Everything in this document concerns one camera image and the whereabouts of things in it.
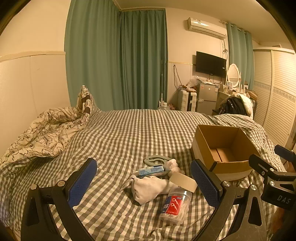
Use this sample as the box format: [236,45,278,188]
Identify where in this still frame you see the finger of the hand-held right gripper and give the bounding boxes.
[248,154,281,179]
[274,145,296,173]

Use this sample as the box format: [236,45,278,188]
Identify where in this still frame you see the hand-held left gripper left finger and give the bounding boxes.
[20,158,97,241]

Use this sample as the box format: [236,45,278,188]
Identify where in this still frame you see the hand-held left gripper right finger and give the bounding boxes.
[191,159,267,241]

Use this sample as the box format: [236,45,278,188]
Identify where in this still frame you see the brown tape roll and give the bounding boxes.
[169,172,198,193]

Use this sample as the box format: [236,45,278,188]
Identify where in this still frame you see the brown cardboard box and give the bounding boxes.
[191,125,262,181]

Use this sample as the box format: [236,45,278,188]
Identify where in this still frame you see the white knotted cloth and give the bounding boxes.
[163,159,185,178]

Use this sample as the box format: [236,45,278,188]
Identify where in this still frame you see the clear floss pick jar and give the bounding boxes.
[159,187,193,225]

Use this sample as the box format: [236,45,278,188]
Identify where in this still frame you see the blue toothpaste tube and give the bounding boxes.
[136,164,165,178]

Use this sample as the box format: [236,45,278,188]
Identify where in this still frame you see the white sock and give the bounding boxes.
[119,175,181,205]

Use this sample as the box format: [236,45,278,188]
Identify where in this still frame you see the grey plastic hanger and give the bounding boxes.
[143,156,174,166]

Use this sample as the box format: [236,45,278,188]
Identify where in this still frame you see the white louvred wardrobe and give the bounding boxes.
[253,47,296,149]

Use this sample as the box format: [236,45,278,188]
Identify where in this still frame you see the white padded jacket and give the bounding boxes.
[239,94,254,117]

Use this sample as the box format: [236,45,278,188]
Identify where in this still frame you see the floral white duvet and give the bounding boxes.
[0,85,102,166]

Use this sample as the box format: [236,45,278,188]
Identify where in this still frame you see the grey checkered bed sheet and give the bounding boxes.
[0,109,287,241]

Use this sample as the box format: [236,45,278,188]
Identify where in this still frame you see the beige dressing table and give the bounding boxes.
[216,90,232,110]

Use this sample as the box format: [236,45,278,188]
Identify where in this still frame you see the white ribbed suitcase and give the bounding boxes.
[178,89,197,112]

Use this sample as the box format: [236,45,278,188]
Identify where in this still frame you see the silver small fridge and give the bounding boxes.
[196,83,218,114]

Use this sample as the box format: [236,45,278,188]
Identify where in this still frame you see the white oval mirror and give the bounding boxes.
[226,64,241,88]

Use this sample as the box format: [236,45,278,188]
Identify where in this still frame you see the clear plastic bag on fridge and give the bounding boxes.
[186,75,199,88]

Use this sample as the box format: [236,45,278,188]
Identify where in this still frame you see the narrow green curtain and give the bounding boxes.
[226,22,253,91]

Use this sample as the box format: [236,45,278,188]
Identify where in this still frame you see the white mop pole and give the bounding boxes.
[160,60,165,102]

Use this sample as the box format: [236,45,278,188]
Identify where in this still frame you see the wide green curtain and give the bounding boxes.
[64,0,169,111]

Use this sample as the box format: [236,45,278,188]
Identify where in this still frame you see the white air conditioner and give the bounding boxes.
[187,17,227,39]

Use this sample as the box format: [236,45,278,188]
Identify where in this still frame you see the hanging wall cable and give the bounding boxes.
[173,65,184,89]

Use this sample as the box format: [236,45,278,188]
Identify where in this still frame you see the black wall television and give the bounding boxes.
[196,51,227,78]

